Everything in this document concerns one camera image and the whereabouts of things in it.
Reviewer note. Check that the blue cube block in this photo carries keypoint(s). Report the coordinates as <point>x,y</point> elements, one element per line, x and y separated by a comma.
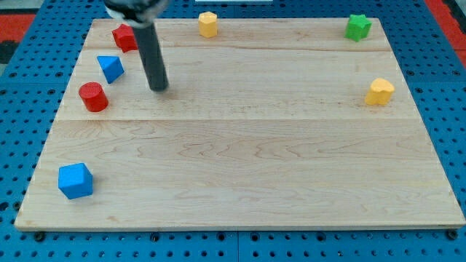
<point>75,181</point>

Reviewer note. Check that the wooden board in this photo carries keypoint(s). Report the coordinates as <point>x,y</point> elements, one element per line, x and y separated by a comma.
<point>263,128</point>

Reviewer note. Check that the yellow hexagon block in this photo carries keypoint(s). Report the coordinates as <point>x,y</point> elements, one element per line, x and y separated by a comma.
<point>207,22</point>

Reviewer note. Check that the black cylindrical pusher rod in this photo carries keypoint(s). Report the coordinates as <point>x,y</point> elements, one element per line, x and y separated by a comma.
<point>151,57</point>

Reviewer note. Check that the blue triangular prism block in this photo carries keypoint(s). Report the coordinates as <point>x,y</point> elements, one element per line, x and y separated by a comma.
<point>111,67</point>

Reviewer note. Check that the red cylinder block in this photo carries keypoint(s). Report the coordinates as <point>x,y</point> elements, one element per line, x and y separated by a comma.
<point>93,96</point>

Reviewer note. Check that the red star block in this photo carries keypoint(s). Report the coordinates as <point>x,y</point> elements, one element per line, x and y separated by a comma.
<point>124,38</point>

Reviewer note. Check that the yellow heart block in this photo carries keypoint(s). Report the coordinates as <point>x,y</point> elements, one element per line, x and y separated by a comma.
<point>379,93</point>

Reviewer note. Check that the green star block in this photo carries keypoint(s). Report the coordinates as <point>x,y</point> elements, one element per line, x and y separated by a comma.
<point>358,27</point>

